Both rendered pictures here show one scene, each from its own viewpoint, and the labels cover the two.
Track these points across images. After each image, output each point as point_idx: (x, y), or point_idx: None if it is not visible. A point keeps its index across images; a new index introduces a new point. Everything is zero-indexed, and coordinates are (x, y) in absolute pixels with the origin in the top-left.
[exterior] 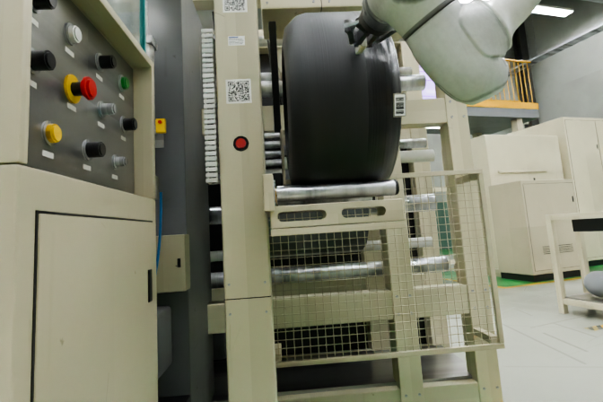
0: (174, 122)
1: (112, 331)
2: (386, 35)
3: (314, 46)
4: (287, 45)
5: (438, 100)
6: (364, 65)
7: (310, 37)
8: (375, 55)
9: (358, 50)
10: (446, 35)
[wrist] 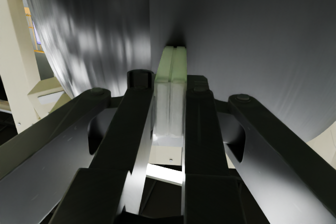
0: None
1: None
2: (29, 156)
3: (327, 87)
4: None
5: None
6: None
7: (317, 114)
8: (109, 37)
9: (184, 59)
10: None
